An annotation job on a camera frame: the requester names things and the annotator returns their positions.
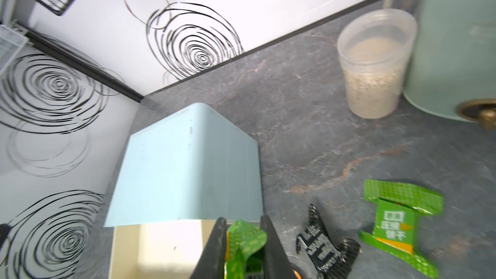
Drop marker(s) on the mint green toaster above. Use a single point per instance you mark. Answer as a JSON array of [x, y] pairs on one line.
[[452, 71]]

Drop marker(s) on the white mesh wall shelf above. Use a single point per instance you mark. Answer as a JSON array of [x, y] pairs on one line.
[[12, 41]]

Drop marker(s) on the orange cookie packet right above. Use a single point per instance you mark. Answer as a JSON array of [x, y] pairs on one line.
[[297, 274]]

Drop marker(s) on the green cookie packet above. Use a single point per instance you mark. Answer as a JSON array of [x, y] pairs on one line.
[[400, 207], [244, 256]]

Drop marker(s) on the black cookie packet right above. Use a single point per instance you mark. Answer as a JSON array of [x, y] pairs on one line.
[[330, 260]]

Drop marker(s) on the clear jar with oats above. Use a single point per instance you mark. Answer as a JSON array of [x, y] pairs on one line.
[[374, 53]]

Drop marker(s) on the light blue drawer box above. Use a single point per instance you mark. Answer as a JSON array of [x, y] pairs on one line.
[[178, 176]]

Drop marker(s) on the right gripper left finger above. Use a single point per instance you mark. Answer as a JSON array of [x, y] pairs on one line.
[[212, 261]]

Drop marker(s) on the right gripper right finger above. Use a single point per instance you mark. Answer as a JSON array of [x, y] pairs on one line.
[[276, 263]]

